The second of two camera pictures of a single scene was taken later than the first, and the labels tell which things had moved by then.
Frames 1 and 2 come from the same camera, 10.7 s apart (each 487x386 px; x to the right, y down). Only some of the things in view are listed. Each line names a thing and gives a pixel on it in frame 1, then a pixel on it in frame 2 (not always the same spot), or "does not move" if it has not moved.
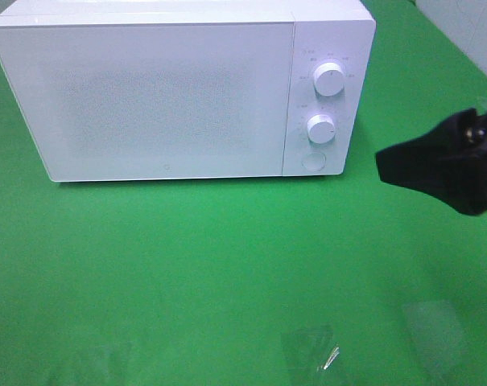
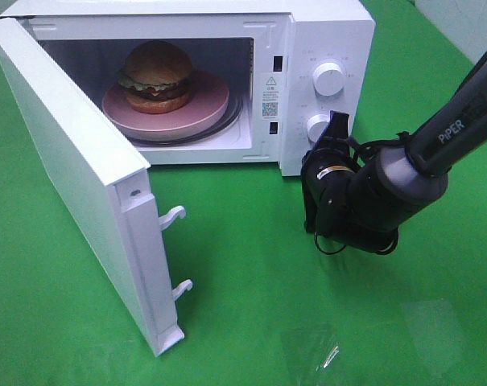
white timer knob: (321, 129) does not move
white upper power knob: (328, 79) does not move
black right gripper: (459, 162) -> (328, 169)
